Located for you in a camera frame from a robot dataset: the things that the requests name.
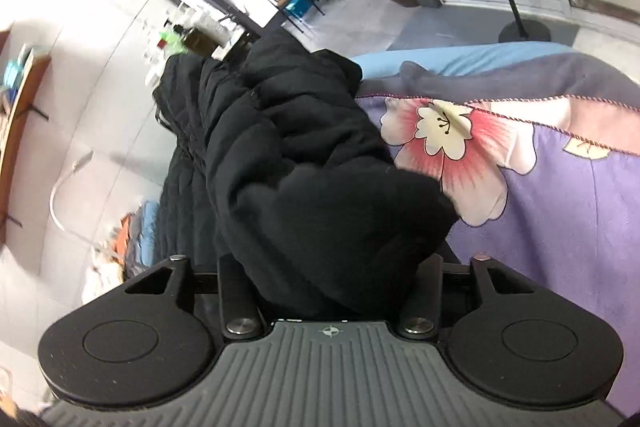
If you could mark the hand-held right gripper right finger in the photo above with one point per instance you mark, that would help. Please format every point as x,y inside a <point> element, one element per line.
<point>425,294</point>

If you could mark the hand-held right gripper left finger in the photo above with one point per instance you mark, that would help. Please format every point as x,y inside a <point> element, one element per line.
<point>235,299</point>

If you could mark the black quilted jacket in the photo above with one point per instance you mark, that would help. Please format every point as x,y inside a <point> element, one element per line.
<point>300,167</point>

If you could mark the pile of folded clothes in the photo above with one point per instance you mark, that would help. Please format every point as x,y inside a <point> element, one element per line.
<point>130,242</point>

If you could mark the purple floral blanket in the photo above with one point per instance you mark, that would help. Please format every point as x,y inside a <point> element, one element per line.
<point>560,217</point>

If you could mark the light blue bed sheet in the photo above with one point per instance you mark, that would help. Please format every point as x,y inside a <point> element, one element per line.
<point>450,57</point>

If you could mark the dark grey blanket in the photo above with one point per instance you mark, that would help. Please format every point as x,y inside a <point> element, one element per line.
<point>530,79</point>

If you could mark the dark glass bottle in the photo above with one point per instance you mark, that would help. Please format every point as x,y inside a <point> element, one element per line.
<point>200,41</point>

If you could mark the blue stool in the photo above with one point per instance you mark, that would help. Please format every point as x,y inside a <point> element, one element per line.
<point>296,6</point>

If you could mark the wooden wall shelf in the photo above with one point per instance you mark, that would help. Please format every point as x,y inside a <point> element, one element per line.
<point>20,117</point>

